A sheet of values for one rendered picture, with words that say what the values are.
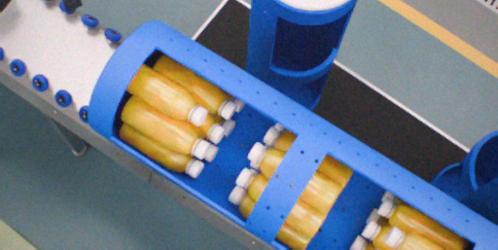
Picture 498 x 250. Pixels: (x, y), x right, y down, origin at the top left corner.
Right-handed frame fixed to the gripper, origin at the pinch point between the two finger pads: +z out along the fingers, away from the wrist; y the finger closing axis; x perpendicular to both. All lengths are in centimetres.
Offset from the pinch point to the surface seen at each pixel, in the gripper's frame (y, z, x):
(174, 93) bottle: -11.8, 31.1, -11.9
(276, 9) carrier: 6, 51, -45
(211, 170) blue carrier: -25, 53, -14
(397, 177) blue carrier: -47, 29, -44
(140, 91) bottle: -7.9, 32.6, -5.7
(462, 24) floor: 11, 150, -147
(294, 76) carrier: 0, 88, -51
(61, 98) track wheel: 6, 53, 12
